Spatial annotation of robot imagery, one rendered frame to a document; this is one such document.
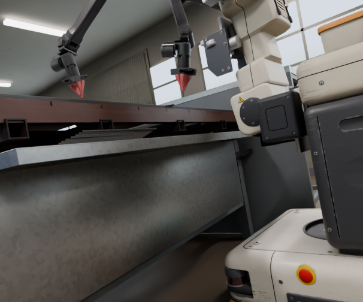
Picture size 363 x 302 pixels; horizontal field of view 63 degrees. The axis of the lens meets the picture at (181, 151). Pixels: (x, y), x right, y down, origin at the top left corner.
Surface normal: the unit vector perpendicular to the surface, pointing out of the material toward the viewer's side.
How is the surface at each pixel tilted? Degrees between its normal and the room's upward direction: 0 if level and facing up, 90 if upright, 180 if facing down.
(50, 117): 90
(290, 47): 90
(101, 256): 90
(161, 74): 90
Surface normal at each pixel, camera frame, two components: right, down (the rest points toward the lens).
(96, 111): 0.82, -0.15
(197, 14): -0.63, 0.10
